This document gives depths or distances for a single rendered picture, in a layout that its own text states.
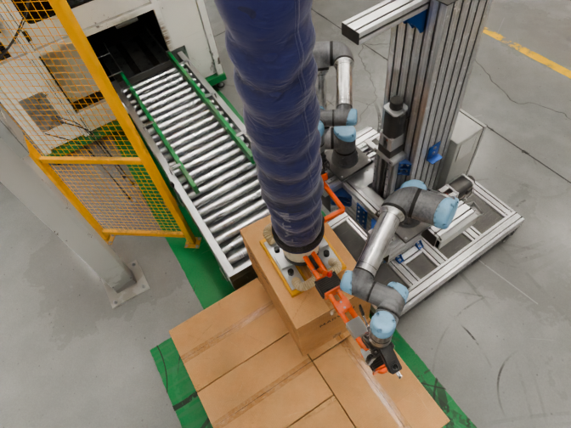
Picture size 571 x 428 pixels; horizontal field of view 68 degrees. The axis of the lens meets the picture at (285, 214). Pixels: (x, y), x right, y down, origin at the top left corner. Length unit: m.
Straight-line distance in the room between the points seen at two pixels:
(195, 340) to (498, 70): 3.81
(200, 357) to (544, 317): 2.22
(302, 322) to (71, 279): 2.32
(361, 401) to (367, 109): 2.79
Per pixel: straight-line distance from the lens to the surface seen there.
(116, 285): 3.43
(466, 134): 2.36
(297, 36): 1.08
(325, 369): 2.38
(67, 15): 2.21
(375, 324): 1.38
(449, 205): 1.61
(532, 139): 4.27
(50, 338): 3.64
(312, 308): 1.92
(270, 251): 2.04
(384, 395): 2.37
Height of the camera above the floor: 2.85
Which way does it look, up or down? 55 degrees down
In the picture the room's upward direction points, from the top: 11 degrees counter-clockwise
